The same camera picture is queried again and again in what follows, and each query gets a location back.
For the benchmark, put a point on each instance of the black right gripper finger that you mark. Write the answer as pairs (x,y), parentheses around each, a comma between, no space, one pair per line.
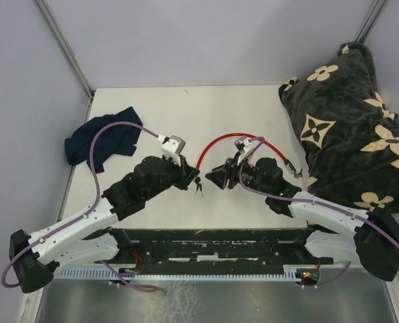
(225,168)
(219,178)

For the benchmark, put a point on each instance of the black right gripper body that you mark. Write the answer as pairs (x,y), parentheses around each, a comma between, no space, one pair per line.
(234,172)

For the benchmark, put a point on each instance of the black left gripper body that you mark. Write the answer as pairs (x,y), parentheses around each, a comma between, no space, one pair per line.
(182,183)

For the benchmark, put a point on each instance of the black head keys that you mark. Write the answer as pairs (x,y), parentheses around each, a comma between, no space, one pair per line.
(199,186)

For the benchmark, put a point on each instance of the silver key bunch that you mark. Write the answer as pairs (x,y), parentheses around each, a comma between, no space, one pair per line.
(298,174)

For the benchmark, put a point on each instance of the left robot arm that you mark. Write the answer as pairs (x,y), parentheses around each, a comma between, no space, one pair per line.
(84,237)

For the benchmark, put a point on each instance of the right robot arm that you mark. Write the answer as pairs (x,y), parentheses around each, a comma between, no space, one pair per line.
(358,236)

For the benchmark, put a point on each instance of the navy blue cloth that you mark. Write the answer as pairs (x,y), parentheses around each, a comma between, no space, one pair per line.
(119,140)

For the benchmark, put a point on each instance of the black floral blanket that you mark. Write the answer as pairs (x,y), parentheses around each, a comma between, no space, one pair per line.
(350,138)

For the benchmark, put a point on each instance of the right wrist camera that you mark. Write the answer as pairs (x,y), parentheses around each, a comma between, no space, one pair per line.
(244,146)

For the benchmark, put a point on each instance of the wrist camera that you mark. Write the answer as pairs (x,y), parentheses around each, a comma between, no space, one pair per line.
(171,148)
(244,146)

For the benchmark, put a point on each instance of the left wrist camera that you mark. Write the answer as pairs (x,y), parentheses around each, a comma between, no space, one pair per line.
(171,148)

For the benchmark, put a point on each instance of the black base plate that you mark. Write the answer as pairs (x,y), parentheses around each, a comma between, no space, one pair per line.
(155,246)

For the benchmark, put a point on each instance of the white slotted cable duct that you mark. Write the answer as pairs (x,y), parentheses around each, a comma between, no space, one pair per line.
(102,273)

